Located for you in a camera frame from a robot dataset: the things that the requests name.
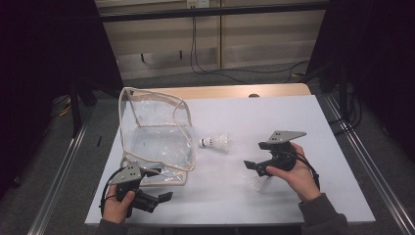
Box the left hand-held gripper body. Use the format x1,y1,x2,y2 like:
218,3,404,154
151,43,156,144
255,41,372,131
109,162,158,219

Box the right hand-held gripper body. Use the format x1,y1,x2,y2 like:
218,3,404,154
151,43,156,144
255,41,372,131
258,130,307,172

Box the white feather shuttlecock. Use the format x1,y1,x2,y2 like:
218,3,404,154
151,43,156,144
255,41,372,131
210,131,234,155
199,136,223,151
244,172,267,194

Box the clear plastic bag beige trim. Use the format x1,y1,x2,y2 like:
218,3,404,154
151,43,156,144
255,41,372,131
117,86,197,188

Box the person's right hand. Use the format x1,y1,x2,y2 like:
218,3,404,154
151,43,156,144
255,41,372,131
265,142,323,204

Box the person's left hand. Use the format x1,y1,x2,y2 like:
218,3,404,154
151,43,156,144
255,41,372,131
102,189,136,225

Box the white tabletop board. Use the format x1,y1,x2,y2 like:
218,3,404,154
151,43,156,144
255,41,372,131
83,94,377,227

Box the wooden table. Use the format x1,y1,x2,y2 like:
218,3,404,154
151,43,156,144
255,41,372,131
143,82,312,101

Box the black metal stand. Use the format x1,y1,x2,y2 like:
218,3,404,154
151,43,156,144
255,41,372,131
69,77,98,138

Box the beige cabinet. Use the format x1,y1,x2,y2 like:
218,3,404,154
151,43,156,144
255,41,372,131
93,0,327,81

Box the black curtain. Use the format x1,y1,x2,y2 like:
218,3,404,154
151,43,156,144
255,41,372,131
0,0,124,200
306,0,415,165

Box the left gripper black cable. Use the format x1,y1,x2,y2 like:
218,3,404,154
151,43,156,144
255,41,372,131
99,166,128,216

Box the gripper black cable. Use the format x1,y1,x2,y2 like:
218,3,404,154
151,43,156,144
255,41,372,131
292,150,321,191
99,166,128,216

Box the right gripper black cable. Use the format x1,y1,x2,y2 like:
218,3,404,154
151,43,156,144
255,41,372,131
292,150,321,191

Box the aluminium floor rail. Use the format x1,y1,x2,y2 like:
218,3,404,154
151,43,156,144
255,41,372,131
27,123,90,235
325,95,415,235

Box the black power cable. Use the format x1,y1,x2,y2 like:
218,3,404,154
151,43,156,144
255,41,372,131
193,16,310,75
190,16,251,85

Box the black horizontal frame bar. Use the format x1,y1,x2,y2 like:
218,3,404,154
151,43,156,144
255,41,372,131
97,1,331,24

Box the white wall socket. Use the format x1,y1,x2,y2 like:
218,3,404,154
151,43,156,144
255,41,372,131
186,0,210,9

